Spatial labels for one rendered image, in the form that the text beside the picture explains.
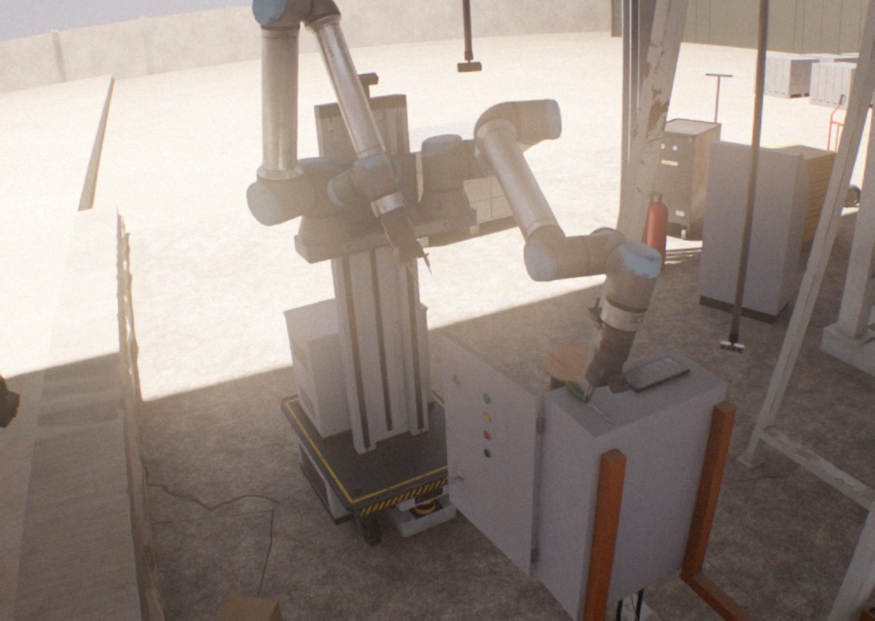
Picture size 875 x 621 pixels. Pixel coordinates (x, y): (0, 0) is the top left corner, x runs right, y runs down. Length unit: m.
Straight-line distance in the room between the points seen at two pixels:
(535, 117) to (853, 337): 3.12
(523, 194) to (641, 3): 3.86
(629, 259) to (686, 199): 4.86
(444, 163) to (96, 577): 1.95
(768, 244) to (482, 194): 2.76
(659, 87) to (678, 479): 0.98
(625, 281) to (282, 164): 1.14
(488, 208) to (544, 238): 4.93
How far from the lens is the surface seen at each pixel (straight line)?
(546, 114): 1.88
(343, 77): 2.02
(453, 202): 2.44
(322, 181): 2.21
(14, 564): 2.90
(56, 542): 2.90
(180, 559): 3.13
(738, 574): 2.97
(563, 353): 3.82
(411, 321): 2.76
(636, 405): 1.55
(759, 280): 4.83
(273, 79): 2.02
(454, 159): 2.41
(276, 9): 1.95
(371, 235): 2.32
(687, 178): 6.15
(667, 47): 1.79
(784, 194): 4.61
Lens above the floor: 2.10
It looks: 23 degrees down
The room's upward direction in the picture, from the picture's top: 4 degrees counter-clockwise
